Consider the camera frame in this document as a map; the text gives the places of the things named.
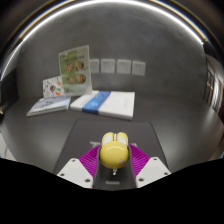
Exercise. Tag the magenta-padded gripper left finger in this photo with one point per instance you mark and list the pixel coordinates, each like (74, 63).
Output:
(75, 171)

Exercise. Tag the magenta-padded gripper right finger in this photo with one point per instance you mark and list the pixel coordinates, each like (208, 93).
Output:
(151, 170)

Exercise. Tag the yellow rabbit-shaped computer mouse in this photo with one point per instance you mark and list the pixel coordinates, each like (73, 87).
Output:
(114, 151)

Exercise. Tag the grey striped book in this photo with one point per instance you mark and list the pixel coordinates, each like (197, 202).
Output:
(49, 105)

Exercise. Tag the white book with blue band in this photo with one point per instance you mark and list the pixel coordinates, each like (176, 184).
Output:
(106, 104)

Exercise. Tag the white card with colourful stickers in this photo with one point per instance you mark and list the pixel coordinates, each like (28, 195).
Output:
(52, 86)

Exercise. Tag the black flat panel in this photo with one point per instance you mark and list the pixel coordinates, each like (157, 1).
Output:
(8, 95)

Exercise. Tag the green menu sign stand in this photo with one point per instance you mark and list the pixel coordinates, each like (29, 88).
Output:
(74, 70)

